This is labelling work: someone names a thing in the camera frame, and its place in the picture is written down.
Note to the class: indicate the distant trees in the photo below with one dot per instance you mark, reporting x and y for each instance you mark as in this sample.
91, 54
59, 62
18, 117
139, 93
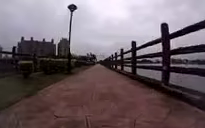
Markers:
89, 57

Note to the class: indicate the red paved path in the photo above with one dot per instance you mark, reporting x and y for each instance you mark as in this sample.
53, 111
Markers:
96, 96

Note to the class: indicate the narrow grey tower building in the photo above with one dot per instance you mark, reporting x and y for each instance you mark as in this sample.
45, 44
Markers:
63, 46

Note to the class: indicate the trimmed green hedge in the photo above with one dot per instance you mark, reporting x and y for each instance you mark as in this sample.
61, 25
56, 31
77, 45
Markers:
53, 65

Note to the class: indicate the dark wooden fence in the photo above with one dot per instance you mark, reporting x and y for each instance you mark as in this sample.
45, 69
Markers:
165, 53

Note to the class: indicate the wide dark building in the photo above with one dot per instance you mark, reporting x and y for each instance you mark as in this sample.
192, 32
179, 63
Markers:
36, 47

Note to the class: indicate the distant river bank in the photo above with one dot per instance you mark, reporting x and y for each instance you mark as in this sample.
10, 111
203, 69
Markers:
176, 61

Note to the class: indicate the dark railing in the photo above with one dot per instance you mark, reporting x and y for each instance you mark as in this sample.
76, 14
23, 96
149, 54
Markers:
14, 53

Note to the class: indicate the grey river water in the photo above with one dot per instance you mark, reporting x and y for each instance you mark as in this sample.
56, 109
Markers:
190, 82

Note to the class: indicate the green grass strip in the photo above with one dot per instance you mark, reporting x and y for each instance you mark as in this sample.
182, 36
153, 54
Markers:
10, 90

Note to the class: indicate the lamp post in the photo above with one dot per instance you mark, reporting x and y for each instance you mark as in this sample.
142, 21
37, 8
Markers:
70, 40

